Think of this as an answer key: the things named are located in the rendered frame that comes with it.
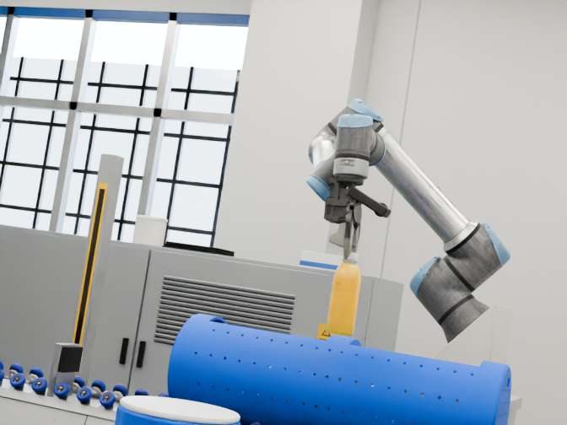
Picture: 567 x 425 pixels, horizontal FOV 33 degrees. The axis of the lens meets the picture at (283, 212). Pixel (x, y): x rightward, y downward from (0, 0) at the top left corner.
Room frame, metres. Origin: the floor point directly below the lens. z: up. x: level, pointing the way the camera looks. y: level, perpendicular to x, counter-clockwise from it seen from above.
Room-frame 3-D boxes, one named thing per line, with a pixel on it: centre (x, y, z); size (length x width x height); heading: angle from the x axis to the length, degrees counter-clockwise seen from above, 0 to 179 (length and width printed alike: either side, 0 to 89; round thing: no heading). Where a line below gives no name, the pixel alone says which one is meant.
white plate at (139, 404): (2.25, 0.17, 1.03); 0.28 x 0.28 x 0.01
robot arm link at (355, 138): (2.50, -0.15, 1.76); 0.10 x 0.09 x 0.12; 158
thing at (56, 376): (2.90, 0.57, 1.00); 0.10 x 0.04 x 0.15; 159
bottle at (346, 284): (2.47, -0.19, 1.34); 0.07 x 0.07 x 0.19
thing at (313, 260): (4.36, -0.24, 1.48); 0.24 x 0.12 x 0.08; 76
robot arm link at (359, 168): (2.49, -0.16, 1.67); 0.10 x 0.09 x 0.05; 160
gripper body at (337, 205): (2.49, -0.15, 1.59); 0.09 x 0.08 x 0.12; 70
